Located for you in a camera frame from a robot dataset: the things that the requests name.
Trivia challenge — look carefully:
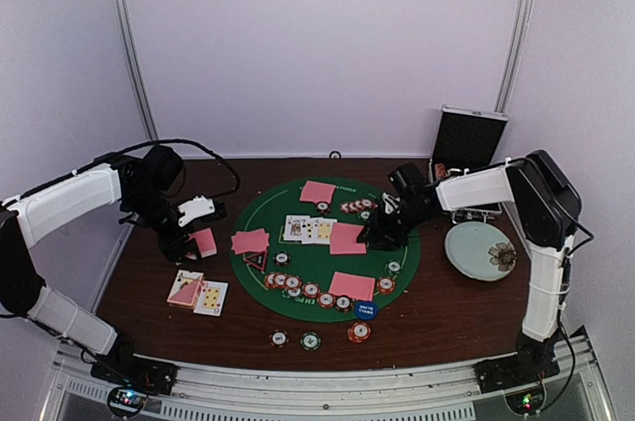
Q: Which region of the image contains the face-up spades community card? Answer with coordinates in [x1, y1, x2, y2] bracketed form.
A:
[302, 217, 320, 244]

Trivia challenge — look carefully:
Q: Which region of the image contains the green chip seat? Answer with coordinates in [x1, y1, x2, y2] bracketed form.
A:
[316, 202, 331, 214]
[386, 260, 402, 275]

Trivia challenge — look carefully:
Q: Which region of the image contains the pale green ceramic plate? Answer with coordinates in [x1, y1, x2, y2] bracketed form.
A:
[444, 221, 517, 282]

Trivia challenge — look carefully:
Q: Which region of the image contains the card deck box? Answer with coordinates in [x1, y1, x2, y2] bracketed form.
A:
[167, 270, 204, 310]

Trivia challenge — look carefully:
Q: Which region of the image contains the red-backed card seat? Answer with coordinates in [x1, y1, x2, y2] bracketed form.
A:
[299, 181, 336, 204]
[328, 271, 367, 301]

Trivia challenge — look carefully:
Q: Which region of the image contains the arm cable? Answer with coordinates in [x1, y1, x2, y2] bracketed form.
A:
[560, 216, 595, 268]
[93, 138, 242, 199]

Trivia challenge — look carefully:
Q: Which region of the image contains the single red-backed card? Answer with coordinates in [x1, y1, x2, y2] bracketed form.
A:
[231, 231, 258, 255]

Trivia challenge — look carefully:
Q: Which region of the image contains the green chip top seat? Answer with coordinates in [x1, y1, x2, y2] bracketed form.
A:
[316, 202, 331, 214]

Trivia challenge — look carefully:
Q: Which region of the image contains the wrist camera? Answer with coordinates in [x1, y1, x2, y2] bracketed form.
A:
[381, 193, 400, 215]
[177, 196, 215, 227]

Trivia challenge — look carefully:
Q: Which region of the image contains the aluminium front rail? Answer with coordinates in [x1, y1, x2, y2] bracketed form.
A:
[39, 331, 616, 421]

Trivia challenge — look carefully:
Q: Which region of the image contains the black red all-in triangle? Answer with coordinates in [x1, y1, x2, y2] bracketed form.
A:
[242, 251, 268, 273]

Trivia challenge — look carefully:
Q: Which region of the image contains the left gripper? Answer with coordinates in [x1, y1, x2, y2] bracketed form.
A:
[125, 188, 202, 264]

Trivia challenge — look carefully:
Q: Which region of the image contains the face-down community card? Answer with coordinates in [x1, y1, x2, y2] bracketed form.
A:
[329, 222, 367, 255]

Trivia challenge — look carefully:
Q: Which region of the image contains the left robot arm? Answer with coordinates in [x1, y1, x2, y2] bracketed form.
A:
[1, 139, 227, 385]

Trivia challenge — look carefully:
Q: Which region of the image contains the green poker chip stack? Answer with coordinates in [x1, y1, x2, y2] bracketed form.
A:
[300, 332, 321, 351]

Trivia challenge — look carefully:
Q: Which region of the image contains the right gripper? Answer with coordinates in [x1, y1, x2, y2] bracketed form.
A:
[358, 202, 432, 250]

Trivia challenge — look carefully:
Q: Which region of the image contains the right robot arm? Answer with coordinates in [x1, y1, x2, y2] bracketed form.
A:
[357, 150, 582, 345]

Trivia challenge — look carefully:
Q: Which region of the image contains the red-backed card top seat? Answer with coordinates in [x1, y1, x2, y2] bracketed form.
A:
[299, 181, 336, 204]

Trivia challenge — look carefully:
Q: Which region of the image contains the red five poker chip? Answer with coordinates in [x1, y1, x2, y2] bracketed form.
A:
[377, 277, 396, 295]

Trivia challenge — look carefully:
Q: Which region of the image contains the orange-red poker chip stack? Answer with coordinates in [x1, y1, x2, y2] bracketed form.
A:
[347, 321, 371, 344]

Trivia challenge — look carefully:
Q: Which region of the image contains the aluminium poker chip case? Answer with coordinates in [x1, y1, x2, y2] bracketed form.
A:
[429, 103, 511, 221]

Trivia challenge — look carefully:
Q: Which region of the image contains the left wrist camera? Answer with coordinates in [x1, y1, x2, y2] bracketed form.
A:
[177, 196, 215, 227]

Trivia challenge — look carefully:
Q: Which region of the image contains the round green poker mat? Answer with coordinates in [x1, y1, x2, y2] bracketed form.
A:
[230, 178, 421, 323]

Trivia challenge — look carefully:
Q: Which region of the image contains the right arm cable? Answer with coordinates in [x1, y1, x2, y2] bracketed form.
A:
[560, 216, 595, 268]

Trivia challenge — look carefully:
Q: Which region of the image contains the face-up diamonds card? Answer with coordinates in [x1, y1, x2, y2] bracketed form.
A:
[193, 280, 229, 317]

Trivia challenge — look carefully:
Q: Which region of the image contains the brown poker chip stack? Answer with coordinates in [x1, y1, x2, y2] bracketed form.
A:
[269, 331, 289, 348]

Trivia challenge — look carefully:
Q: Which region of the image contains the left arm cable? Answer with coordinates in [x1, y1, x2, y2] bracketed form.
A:
[93, 138, 242, 199]

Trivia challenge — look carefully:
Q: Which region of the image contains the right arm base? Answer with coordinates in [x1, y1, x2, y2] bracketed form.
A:
[473, 354, 561, 394]

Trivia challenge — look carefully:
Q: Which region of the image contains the brown chip top seat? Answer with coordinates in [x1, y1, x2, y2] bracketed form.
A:
[274, 251, 291, 266]

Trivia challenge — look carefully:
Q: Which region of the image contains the red-backed card deck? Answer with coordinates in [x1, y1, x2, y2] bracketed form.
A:
[191, 228, 217, 258]

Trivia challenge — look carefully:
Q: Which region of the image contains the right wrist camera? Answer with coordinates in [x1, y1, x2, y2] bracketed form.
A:
[381, 193, 400, 215]

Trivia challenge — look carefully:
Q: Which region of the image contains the blue small blind button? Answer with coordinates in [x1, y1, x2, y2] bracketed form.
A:
[354, 301, 379, 321]

